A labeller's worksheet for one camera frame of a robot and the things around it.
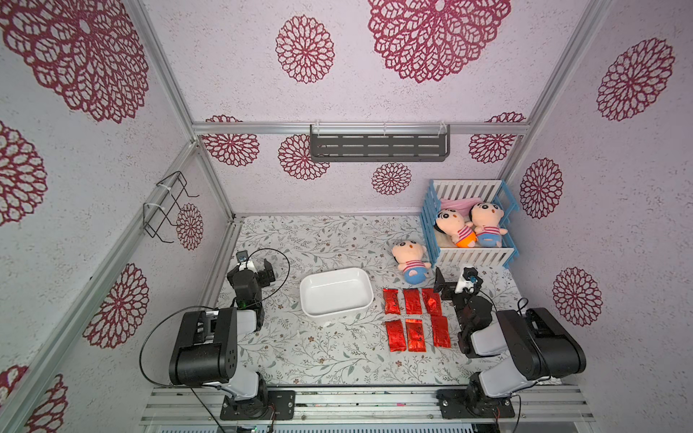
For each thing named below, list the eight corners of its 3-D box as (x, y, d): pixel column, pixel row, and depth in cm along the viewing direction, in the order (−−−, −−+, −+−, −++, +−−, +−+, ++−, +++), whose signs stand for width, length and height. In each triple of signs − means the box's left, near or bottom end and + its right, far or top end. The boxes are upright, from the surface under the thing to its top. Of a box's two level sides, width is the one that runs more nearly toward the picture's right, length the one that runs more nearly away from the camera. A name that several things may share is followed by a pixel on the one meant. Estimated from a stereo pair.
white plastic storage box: (304, 325, 91) (302, 317, 86) (300, 282, 101) (297, 273, 96) (376, 311, 94) (378, 303, 89) (365, 272, 104) (366, 262, 99)
